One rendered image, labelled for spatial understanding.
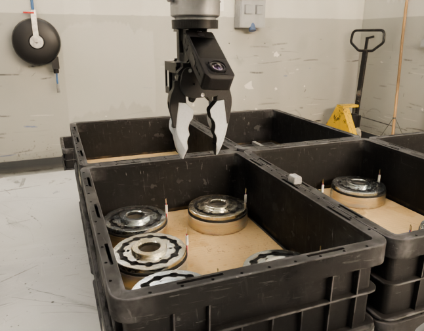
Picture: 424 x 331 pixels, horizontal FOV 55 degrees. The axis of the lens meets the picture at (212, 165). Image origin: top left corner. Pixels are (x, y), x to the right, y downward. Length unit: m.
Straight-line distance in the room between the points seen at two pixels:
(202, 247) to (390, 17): 4.31
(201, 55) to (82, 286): 0.48
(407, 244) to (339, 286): 0.09
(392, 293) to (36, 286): 0.61
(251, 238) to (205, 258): 0.10
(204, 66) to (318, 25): 4.18
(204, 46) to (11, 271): 0.58
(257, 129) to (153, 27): 2.81
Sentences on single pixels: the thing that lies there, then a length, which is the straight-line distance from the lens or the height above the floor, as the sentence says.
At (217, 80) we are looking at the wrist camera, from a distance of 0.56.
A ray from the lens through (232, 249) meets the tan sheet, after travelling 0.64.
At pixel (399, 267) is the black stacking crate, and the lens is 0.53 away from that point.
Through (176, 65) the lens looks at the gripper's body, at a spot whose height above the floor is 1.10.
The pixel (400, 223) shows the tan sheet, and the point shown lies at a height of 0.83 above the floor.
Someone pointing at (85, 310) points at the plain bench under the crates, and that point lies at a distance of 0.76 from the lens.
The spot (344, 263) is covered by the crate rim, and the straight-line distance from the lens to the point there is 0.45.
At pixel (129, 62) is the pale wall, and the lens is 3.91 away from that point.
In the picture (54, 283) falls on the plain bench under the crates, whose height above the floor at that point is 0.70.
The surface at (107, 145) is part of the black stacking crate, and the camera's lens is 1.12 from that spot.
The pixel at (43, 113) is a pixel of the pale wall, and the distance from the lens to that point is 3.89.
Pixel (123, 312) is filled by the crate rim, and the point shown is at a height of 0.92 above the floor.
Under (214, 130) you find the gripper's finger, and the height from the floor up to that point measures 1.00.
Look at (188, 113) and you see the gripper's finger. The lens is 0.64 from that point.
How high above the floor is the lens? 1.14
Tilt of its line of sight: 18 degrees down
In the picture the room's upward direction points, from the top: straight up
